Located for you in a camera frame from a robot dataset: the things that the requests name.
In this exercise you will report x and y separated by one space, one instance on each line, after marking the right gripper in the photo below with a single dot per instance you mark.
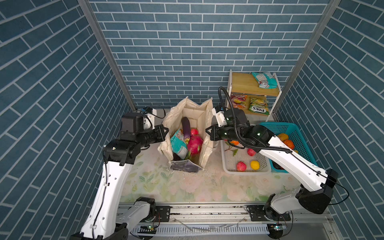
213 134

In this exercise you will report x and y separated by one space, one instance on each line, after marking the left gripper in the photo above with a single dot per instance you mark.
160 136

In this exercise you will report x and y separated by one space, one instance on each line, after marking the beige canvas grocery bag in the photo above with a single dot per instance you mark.
200 117

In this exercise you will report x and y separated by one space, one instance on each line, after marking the red apple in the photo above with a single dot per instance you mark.
194 132
241 167
251 152

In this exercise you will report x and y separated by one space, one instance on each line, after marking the pink dragon fruit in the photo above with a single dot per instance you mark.
194 146

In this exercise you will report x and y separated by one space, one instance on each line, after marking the purple eggplant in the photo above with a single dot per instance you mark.
186 129

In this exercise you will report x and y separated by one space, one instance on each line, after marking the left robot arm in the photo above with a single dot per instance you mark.
118 158

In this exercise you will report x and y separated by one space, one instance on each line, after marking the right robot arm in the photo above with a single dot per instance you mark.
316 184

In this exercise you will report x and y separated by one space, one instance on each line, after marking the red yellow snack bag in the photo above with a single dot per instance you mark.
239 101

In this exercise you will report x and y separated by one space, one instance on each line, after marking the green Fox's candy bag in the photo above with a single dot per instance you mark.
259 106

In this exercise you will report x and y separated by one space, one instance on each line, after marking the teal snack bag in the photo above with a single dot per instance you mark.
265 80

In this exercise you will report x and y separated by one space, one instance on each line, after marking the green leaf twig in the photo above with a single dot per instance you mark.
231 148

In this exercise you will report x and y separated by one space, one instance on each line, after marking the white plastic basket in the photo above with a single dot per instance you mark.
230 162

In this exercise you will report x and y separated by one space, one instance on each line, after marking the white wooden shelf rack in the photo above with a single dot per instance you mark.
245 84

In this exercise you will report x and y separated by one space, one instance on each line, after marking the yellow lemon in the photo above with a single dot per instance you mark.
255 165

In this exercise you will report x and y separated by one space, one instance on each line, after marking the yellow mango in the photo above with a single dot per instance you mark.
283 137

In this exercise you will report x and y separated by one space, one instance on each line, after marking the teal plastic basket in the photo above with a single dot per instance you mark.
294 134

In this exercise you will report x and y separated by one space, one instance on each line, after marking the orange pumpkin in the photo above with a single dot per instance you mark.
289 143

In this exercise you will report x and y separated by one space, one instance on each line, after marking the aluminium rail base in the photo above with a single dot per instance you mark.
145 220

